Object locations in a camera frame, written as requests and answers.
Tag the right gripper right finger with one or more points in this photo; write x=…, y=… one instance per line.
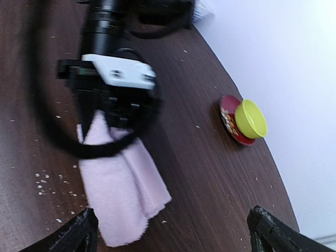
x=267, y=233

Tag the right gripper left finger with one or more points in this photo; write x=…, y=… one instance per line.
x=79, y=234

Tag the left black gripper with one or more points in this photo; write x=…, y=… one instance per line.
x=103, y=34

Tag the pink towel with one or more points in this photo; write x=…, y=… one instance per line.
x=125, y=192

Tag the green plastic bowl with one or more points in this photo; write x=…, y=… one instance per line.
x=250, y=120

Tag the red floral plate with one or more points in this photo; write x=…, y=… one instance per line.
x=227, y=107

